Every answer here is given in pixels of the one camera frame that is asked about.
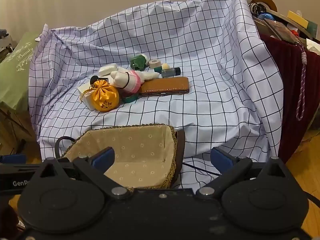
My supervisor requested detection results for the long white cardboard box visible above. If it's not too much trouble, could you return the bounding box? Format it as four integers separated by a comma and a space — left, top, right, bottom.
78, 63, 118, 111

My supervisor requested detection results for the grey appliance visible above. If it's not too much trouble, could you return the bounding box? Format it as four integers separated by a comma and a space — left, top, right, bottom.
0, 29, 13, 55

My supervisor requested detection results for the woven basket with beige lining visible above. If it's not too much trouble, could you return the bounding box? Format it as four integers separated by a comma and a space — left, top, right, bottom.
55, 124, 186, 190

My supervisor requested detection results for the black cable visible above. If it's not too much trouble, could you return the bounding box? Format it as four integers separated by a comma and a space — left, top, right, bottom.
304, 190, 320, 205

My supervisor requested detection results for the white checked bed sheet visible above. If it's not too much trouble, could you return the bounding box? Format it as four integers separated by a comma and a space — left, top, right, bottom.
28, 0, 284, 190

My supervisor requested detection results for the green paper bag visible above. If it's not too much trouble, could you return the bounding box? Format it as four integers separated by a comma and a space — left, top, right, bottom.
0, 31, 42, 110

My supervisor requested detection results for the dark red velvet cloth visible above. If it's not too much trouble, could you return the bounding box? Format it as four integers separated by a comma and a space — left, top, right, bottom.
259, 34, 320, 164

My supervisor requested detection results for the cream plush toy pink outfit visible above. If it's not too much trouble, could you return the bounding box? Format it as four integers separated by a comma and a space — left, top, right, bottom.
110, 70, 142, 92

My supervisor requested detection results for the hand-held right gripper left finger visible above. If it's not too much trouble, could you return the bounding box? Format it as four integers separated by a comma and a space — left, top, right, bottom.
35, 147, 131, 200

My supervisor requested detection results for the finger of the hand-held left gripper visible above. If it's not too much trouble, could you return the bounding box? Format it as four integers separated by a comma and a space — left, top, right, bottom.
0, 154, 27, 165

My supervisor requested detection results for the brown leather wallet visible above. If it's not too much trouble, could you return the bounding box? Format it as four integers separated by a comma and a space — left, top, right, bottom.
139, 77, 190, 95

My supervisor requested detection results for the yellow flat box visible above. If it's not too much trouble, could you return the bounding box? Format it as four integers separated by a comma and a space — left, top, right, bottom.
287, 10, 309, 29

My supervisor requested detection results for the yellow satin drawstring pouch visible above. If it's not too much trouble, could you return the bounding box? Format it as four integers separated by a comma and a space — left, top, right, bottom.
80, 79, 120, 112

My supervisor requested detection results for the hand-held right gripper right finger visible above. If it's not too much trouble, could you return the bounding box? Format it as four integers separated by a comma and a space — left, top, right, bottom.
195, 147, 293, 200

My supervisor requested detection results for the black and white patterned item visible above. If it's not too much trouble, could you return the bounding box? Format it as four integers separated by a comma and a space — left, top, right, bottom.
249, 2, 269, 17

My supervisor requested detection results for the green plush toy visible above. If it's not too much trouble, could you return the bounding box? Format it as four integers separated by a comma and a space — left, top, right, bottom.
130, 54, 148, 70

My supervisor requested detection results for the small black round object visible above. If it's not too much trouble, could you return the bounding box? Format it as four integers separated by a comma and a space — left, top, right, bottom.
90, 75, 108, 84

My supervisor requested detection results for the clear bottle with black cap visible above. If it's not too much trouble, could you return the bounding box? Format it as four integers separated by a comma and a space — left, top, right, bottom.
160, 67, 181, 78

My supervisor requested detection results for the teal tape roll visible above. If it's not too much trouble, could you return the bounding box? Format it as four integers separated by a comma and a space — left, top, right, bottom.
122, 93, 138, 104

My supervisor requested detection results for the white tissue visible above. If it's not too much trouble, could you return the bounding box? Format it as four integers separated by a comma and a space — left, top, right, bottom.
305, 39, 320, 53

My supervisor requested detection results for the green book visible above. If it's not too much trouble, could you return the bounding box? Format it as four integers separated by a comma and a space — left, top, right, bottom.
306, 20, 320, 39

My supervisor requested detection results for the purple beaded lanyard cord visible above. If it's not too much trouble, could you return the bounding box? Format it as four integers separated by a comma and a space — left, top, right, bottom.
296, 45, 308, 121

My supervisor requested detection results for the blue ball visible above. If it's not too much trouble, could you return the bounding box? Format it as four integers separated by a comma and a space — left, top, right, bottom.
257, 12, 275, 22

